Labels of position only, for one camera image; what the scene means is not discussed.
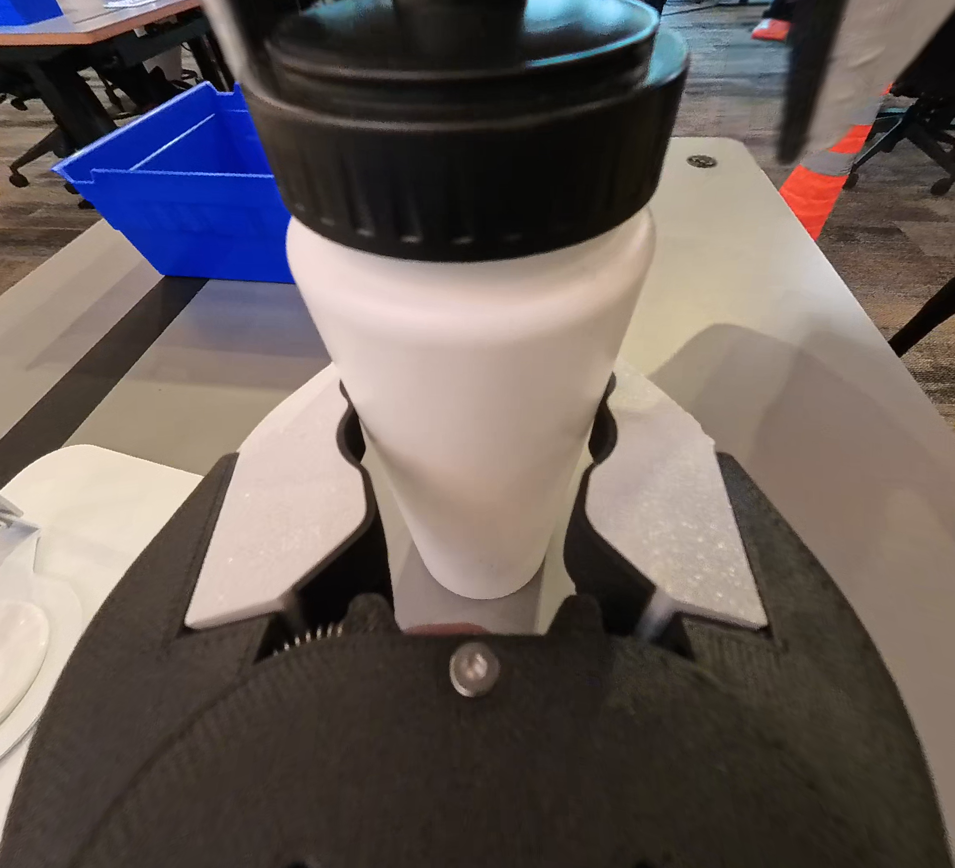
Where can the small blue bin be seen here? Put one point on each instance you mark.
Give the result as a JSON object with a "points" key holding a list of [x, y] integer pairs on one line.
{"points": [[30, 6]]}

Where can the black tape strip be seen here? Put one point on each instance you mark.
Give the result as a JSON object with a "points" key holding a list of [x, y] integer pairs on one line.
{"points": [[89, 368]]}

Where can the orange traffic cone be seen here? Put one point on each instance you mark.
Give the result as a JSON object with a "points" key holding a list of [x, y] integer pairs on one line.
{"points": [[809, 200]]}

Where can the round table grommet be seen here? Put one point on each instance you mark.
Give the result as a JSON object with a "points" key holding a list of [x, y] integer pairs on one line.
{"points": [[700, 161]]}

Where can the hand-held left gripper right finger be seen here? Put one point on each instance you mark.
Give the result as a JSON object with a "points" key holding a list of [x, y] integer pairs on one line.
{"points": [[671, 525]]}

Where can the brown-edged office table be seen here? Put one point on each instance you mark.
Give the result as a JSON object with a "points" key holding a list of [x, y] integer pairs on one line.
{"points": [[112, 25]]}

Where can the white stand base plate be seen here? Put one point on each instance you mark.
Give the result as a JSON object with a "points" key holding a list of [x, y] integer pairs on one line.
{"points": [[112, 495]]}

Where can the clear acrylic stand support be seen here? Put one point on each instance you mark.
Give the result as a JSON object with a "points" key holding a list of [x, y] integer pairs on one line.
{"points": [[19, 651]]}

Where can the black table leg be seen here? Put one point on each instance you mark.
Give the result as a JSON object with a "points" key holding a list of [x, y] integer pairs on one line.
{"points": [[925, 319]]}

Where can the black bottle lid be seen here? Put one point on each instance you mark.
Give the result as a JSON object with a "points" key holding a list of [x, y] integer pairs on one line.
{"points": [[462, 181]]}

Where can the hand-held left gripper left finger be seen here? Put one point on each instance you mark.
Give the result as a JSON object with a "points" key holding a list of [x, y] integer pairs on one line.
{"points": [[283, 525]]}

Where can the black office chair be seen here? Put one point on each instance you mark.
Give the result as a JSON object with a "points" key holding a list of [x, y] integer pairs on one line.
{"points": [[925, 114]]}

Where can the white plastic bottle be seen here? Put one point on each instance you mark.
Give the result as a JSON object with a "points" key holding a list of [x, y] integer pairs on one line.
{"points": [[470, 390]]}

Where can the blue plastic bin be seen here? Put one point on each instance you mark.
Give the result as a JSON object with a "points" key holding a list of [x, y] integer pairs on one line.
{"points": [[186, 226]]}

